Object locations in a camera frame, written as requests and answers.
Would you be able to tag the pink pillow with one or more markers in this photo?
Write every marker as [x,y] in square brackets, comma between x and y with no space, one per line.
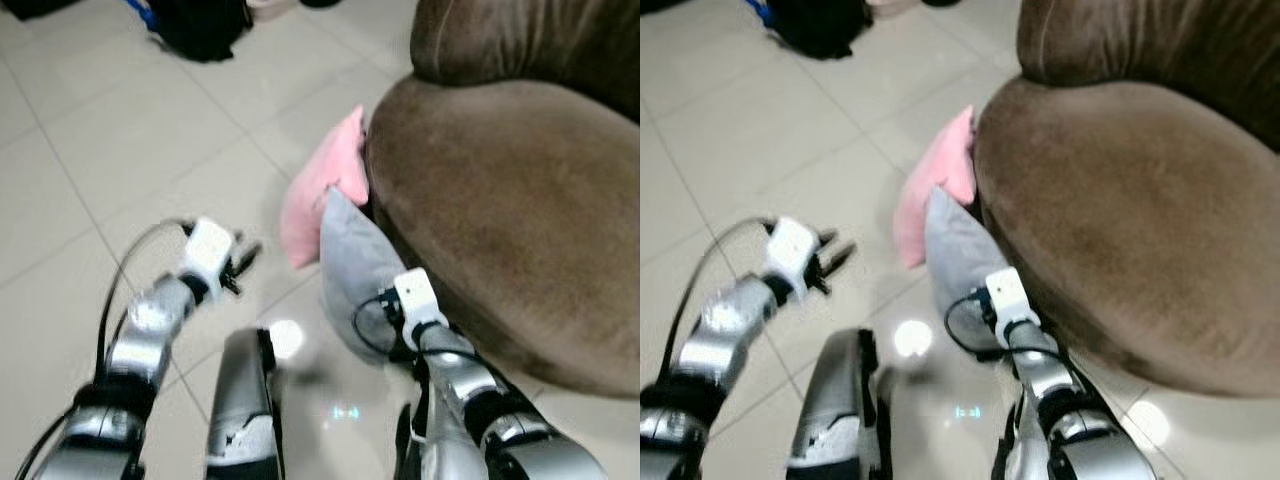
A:
[935,185]
[322,190]

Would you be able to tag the brown suede sofa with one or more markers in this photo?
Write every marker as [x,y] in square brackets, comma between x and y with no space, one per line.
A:
[520,200]
[1130,200]

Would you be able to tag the grey pillow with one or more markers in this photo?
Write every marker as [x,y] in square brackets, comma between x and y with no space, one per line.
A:
[352,270]
[958,260]

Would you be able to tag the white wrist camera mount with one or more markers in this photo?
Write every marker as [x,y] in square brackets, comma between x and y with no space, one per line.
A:
[1010,298]
[420,300]
[208,250]
[790,250]

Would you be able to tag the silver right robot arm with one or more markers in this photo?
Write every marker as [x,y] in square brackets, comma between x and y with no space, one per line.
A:
[480,400]
[1070,400]

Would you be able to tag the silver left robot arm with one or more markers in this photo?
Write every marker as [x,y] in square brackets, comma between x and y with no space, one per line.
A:
[140,340]
[715,340]

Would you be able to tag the black bag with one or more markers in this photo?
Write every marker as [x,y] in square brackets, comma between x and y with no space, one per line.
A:
[820,22]
[205,25]

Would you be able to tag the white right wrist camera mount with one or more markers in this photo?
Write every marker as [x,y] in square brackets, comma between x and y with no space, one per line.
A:
[420,300]
[1010,298]

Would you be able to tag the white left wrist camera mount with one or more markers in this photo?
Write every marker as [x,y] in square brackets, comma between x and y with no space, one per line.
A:
[208,250]
[790,250]

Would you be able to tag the silver black right robot leg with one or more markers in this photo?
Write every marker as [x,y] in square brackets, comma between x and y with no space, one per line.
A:
[1008,455]
[412,450]

